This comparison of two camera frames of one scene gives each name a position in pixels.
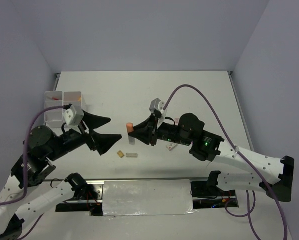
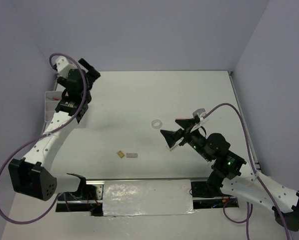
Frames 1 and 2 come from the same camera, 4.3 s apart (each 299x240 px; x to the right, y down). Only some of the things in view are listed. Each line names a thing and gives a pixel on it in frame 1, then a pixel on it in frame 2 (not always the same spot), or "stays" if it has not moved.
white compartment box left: (53, 99) stays
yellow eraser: (120, 154) stays
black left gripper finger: (92, 122) -> (93, 75)
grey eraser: (132, 155) stays
